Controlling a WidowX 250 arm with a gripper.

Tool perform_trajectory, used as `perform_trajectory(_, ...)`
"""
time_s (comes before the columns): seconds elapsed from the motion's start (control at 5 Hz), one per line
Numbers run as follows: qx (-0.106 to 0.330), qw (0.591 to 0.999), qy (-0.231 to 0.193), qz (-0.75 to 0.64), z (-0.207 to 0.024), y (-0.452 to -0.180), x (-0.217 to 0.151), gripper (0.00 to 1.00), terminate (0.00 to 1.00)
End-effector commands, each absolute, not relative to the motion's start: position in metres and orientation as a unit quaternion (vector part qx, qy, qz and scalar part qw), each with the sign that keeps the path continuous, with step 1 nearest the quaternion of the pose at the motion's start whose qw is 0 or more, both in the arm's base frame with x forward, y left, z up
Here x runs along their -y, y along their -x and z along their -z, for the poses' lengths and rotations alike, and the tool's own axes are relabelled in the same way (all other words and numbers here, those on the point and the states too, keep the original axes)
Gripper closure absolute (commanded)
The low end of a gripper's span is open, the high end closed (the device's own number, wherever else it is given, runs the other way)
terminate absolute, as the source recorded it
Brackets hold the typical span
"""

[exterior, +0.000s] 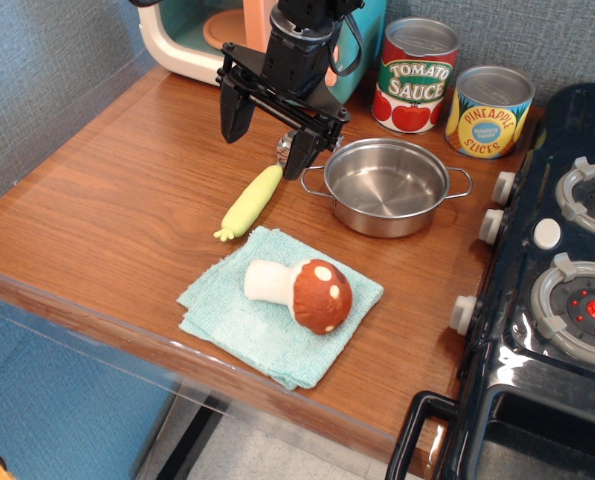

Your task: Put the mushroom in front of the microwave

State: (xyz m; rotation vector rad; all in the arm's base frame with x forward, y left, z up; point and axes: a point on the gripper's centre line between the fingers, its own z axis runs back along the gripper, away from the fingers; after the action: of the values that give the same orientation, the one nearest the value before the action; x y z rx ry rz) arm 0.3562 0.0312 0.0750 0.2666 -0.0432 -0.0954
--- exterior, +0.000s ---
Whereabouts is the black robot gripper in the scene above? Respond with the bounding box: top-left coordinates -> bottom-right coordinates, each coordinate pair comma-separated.
217,3 -> 351,180

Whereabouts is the brown white toy mushroom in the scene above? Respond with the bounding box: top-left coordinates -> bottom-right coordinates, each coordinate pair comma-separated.
244,259 -> 353,335

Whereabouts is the spoon with green handle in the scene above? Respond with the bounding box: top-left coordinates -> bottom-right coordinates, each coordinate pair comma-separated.
213,130 -> 296,242

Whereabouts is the tomato sauce can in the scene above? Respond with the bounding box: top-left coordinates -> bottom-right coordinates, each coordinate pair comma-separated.
372,17 -> 460,133

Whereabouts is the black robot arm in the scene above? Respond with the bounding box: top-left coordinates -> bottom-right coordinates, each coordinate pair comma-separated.
217,1 -> 364,180

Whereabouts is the teal folded cloth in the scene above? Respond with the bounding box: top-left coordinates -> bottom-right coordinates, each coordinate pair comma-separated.
177,226 -> 384,390

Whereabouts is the black toy stove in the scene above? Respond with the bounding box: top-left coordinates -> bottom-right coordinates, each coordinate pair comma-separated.
387,83 -> 595,479

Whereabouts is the pineapple slices can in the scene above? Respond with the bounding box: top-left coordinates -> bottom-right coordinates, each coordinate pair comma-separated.
445,65 -> 535,159

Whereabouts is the teal toy microwave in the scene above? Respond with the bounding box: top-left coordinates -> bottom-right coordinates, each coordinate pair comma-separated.
138,0 -> 386,103

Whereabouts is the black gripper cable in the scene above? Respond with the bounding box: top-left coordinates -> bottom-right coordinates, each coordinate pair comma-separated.
326,12 -> 364,78

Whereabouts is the small steel pot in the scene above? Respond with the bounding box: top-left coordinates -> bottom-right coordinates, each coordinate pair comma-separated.
300,138 -> 473,239

